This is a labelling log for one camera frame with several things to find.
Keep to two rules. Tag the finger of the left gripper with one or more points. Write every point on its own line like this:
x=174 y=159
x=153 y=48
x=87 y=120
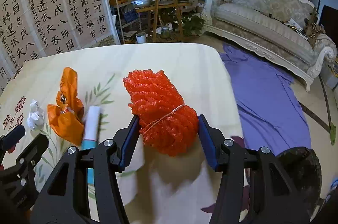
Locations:
x=12 y=138

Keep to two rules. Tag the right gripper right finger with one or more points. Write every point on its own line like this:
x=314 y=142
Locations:
x=214 y=145

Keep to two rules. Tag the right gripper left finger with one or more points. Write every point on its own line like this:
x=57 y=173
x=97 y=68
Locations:
x=125 y=141

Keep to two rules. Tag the white teal tube box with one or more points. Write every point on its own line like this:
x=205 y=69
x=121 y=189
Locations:
x=92 y=121

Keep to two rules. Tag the white paper ball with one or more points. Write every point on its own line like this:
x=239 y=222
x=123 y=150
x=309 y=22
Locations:
x=36 y=117

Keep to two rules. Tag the red foam net bundle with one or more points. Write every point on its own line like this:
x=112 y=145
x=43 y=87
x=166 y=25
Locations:
x=167 y=123

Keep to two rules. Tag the orange plastic wrapper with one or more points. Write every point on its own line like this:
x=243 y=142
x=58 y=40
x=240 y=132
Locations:
x=66 y=116

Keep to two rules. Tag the black trash bin with bag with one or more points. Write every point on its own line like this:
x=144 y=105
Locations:
x=303 y=167

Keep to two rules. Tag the floral cream tablecloth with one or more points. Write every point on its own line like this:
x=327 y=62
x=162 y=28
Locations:
x=168 y=180

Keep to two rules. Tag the purple cloth on floor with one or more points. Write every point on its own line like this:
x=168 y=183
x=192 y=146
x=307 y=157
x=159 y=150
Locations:
x=270 y=114

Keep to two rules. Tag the small floor potted plant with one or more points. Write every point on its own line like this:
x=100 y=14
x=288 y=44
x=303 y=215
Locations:
x=192 y=24

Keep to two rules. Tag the green rag on floor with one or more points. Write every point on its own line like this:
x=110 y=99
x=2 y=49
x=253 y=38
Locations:
x=332 y=133

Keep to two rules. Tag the wooden plant stand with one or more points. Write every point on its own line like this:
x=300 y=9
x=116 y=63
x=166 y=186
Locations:
x=177 y=5

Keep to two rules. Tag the blue white shoes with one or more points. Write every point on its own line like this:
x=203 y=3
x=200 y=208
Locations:
x=332 y=189

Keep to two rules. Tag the ornate white sofa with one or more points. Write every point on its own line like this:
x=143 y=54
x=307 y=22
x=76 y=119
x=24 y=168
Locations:
x=284 y=32

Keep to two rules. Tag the calligraphy screen panel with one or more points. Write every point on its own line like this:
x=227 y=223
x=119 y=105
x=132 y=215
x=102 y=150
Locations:
x=32 y=29

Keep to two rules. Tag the black television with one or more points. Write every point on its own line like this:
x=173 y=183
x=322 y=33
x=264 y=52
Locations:
x=328 y=20

